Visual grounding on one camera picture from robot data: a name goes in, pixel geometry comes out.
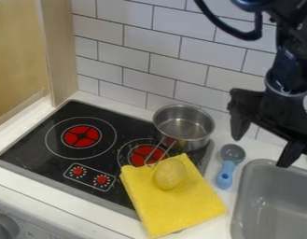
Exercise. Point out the blue spoon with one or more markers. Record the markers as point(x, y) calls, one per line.
point(228, 166)

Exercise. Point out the toy stove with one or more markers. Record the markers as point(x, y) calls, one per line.
point(89, 146)

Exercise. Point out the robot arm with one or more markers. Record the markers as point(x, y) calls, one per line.
point(289, 62)

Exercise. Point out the yellow cloth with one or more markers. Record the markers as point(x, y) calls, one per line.
point(172, 199)

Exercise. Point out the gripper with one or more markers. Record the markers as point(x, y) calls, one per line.
point(276, 109)

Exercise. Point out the toy sink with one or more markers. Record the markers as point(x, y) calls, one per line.
point(276, 202)

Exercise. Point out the yellow toy potato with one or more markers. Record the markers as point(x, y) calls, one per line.
point(169, 173)

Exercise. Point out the silver pot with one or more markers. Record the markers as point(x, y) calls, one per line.
point(184, 126)

